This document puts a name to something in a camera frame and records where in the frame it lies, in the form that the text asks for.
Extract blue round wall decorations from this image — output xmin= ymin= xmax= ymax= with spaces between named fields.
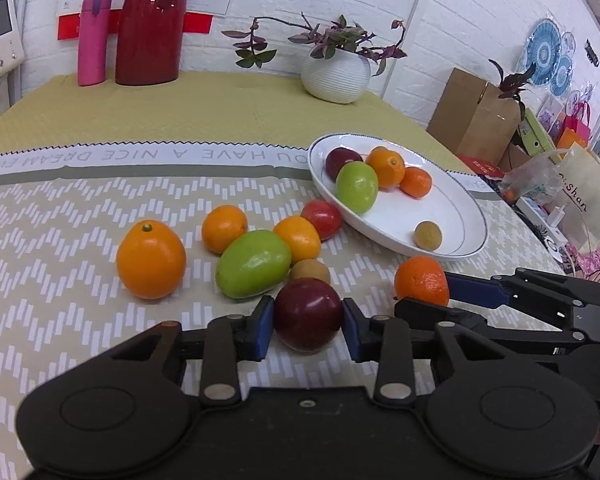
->
xmin=516 ymin=18 xmax=579 ymax=97

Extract small yellow-orange fruit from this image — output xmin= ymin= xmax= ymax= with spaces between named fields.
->
xmin=273 ymin=216 xmax=322 ymax=263

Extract pink water bottle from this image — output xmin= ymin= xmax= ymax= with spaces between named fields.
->
xmin=77 ymin=0 xmax=112 ymax=87

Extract small tan longan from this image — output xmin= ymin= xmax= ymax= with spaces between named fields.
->
xmin=413 ymin=221 xmax=443 ymax=251
xmin=290 ymin=258 xmax=331 ymax=286

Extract large smooth orange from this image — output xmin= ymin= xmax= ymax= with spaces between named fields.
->
xmin=116 ymin=220 xmax=187 ymax=300

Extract white plate with dark rim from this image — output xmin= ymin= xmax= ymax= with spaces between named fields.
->
xmin=307 ymin=133 xmax=489 ymax=260

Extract brown cardboard box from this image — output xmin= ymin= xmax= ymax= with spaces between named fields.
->
xmin=426 ymin=67 xmax=524 ymax=159

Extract medium smooth orange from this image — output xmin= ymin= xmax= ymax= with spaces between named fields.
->
xmin=365 ymin=146 xmax=406 ymax=191

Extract bumpy orange tangerine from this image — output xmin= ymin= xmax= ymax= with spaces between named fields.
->
xmin=399 ymin=166 xmax=433 ymax=197
xmin=394 ymin=255 xmax=451 ymax=307

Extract clear plastic bag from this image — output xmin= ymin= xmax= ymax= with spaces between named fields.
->
xmin=500 ymin=150 xmax=567 ymax=202

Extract red apple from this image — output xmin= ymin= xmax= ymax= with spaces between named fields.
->
xmin=300 ymin=199 xmax=343 ymax=241

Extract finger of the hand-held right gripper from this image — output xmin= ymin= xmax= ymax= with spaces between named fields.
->
xmin=394 ymin=297 xmax=589 ymax=357
xmin=442 ymin=268 xmax=600 ymax=332

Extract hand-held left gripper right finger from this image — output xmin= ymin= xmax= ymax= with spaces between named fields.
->
xmin=342 ymin=297 xmax=486 ymax=406

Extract green oval fruit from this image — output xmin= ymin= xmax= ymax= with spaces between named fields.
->
xmin=335 ymin=161 xmax=380 ymax=214
xmin=215 ymin=229 xmax=293 ymax=299

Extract potted plant in white pot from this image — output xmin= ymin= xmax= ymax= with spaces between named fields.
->
xmin=222 ymin=14 xmax=409 ymax=105

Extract small round orange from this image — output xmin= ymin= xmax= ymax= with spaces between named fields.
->
xmin=201 ymin=205 xmax=249 ymax=254

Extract red thermos jug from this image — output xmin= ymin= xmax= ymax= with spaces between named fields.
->
xmin=115 ymin=0 xmax=187 ymax=87

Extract dark purple leafy plant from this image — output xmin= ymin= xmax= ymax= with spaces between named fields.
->
xmin=488 ymin=59 xmax=537 ymax=121

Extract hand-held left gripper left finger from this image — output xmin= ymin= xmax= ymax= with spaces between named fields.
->
xmin=107 ymin=296 xmax=276 ymax=406

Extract pink and orange gift bags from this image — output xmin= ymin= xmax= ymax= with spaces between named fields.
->
xmin=549 ymin=100 xmax=594 ymax=149

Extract flat red box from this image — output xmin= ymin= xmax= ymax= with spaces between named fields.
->
xmin=457 ymin=155 xmax=507 ymax=179

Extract beige tote bag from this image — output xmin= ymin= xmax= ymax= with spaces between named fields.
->
xmin=554 ymin=127 xmax=600 ymax=257

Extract dark red plum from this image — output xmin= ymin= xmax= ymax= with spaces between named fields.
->
xmin=273 ymin=278 xmax=344 ymax=352
xmin=325 ymin=147 xmax=365 ymax=183

